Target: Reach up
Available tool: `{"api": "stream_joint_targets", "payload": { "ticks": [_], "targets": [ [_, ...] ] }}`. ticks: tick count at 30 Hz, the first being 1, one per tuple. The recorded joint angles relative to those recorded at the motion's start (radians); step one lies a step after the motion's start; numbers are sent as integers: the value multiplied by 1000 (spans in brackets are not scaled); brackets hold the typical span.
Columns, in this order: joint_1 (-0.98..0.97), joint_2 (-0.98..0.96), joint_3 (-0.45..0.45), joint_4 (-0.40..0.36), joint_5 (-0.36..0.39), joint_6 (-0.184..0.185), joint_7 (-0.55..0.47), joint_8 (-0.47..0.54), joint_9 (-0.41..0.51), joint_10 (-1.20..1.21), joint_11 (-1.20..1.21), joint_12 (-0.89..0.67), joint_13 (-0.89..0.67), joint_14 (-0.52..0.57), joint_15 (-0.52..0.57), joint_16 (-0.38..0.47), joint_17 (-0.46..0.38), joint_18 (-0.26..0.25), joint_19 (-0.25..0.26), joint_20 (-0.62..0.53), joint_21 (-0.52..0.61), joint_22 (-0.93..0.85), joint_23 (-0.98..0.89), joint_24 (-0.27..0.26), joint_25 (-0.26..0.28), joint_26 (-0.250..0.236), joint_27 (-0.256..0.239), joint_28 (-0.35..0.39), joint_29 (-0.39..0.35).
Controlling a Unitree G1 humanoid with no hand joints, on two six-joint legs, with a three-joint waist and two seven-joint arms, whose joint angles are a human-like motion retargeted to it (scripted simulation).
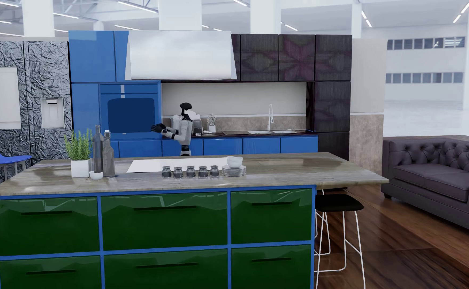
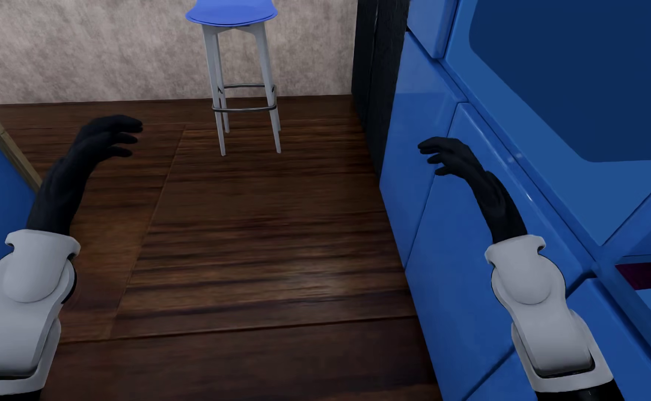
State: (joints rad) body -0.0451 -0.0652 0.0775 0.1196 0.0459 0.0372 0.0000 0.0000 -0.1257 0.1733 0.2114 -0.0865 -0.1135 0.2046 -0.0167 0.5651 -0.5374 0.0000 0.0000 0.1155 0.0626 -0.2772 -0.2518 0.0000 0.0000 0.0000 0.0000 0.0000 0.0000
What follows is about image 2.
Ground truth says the blue seat bar stool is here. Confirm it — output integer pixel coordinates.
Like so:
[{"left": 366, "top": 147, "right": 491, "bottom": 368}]
[{"left": 185, "top": 0, "right": 283, "bottom": 157}]

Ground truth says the black tall panel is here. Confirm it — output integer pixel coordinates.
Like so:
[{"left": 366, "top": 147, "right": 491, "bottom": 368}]
[{"left": 351, "top": 0, "right": 411, "bottom": 180}]

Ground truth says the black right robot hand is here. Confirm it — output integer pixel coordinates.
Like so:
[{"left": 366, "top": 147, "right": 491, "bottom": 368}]
[{"left": 417, "top": 136, "right": 529, "bottom": 245}]

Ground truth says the blue glossy cabinet unit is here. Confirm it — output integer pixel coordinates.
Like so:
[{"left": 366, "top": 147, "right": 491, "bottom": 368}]
[{"left": 379, "top": 0, "right": 651, "bottom": 401}]

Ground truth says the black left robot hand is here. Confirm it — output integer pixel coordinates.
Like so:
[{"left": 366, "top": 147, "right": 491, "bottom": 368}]
[{"left": 26, "top": 115, "right": 144, "bottom": 237}]

